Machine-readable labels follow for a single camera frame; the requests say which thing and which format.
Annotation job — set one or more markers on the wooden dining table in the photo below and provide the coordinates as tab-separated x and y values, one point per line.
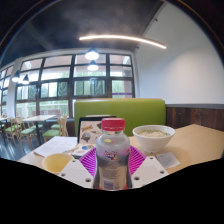
38	118

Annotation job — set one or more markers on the group of pendant lamps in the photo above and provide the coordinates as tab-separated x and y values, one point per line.
92	54

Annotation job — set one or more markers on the group of green-seated wooden chairs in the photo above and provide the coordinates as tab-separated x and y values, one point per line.
50	132

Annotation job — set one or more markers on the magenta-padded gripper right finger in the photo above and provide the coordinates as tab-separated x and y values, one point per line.
148	170

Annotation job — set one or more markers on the white ceramic bowl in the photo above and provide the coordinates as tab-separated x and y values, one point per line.
153	141

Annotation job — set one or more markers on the white printed sticker sheet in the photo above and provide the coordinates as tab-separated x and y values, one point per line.
81	150

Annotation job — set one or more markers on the small white packet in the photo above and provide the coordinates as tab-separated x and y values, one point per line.
167	160

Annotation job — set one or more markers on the white paper sheet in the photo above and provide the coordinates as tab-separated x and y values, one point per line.
55	145

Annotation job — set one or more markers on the curved strip ceiling light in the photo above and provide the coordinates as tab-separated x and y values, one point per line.
123	37

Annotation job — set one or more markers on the clear red-capped drink bottle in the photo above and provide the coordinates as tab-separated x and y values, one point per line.
111	160

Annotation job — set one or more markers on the black-framed sticker-covered board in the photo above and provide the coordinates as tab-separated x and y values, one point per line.
88	130

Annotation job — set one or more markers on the green upholstered bench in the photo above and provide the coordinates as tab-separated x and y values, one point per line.
140	111

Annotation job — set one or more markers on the large black-framed window wall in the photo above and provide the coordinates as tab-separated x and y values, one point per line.
56	73

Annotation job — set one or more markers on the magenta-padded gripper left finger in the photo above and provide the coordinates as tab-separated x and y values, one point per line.
75	171

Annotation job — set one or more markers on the pale yellow mug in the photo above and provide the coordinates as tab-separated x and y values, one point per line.
55	163

